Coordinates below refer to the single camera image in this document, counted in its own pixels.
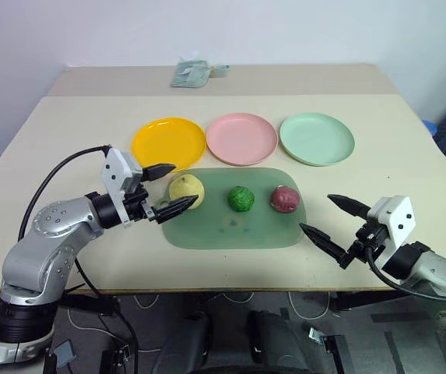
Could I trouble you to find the white floor cable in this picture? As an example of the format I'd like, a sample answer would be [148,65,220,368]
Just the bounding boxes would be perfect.
[65,292,162,354]

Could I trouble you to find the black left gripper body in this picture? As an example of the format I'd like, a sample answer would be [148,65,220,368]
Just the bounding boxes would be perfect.
[122,166,158,225]

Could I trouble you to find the green round fruit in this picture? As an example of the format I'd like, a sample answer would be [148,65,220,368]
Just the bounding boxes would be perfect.
[227,185,256,213]

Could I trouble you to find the black table frame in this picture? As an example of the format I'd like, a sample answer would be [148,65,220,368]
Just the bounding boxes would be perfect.
[57,289,407,317]

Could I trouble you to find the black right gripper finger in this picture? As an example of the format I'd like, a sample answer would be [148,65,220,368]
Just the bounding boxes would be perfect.
[326,193,370,219]
[299,222,346,263]

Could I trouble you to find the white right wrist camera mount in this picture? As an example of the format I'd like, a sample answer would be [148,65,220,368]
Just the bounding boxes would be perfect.
[366,195,416,259]

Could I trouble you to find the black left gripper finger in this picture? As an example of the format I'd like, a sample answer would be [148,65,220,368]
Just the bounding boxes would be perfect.
[146,163,177,182]
[149,194,200,225]

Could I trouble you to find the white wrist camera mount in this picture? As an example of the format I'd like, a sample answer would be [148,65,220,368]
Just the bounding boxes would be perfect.
[366,195,416,259]
[100,147,144,228]

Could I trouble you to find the pink plate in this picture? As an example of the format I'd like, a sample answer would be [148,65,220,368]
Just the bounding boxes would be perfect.
[205,112,279,168]

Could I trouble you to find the metal floor bracket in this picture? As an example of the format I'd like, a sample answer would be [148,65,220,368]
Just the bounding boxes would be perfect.
[307,326,345,356]

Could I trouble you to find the yellow pear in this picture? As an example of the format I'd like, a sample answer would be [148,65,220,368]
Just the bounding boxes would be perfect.
[168,174,206,211]

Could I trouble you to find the dark red round fruit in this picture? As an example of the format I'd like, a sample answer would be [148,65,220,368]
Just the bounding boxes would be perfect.
[269,185,301,214]

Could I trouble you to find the dark rounded shape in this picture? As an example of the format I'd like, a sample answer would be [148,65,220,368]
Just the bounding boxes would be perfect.
[150,311,210,374]
[245,309,311,369]

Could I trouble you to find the translucent green mat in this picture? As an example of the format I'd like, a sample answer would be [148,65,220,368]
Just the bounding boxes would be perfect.
[155,167,307,251]

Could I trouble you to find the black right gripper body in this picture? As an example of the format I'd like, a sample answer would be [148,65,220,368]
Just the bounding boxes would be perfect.
[339,217,390,270]

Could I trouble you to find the crumpled teal cloth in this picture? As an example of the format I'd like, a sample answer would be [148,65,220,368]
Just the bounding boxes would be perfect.
[168,57,231,90]

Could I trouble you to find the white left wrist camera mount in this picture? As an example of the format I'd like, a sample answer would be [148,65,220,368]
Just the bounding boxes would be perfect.
[100,147,144,228]

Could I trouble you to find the light green plate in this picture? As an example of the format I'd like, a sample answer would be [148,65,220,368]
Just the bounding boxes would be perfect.
[279,111,356,168]

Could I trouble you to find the yellow plate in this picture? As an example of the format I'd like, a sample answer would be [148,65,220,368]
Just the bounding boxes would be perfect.
[131,116,208,173]

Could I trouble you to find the small grey box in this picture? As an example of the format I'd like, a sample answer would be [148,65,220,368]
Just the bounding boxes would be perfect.
[52,340,76,368]

